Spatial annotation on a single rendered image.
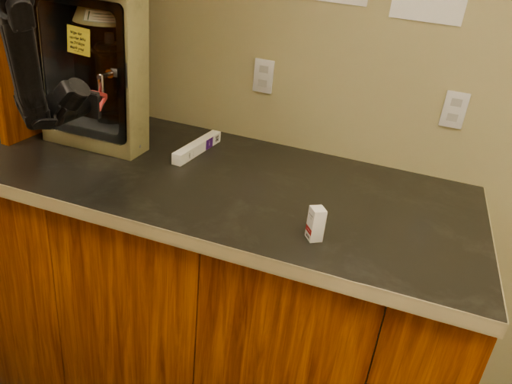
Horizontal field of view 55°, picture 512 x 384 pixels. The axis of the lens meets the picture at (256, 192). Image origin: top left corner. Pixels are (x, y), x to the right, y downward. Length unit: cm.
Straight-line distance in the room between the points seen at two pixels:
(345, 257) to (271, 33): 86
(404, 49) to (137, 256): 100
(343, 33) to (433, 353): 98
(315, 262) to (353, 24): 82
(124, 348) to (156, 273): 32
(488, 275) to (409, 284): 21
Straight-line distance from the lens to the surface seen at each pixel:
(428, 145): 171
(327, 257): 114
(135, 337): 149
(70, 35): 153
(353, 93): 168
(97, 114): 137
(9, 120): 168
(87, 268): 144
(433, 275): 118
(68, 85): 125
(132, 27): 145
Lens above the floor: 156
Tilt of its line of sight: 26 degrees down
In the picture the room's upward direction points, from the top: 6 degrees clockwise
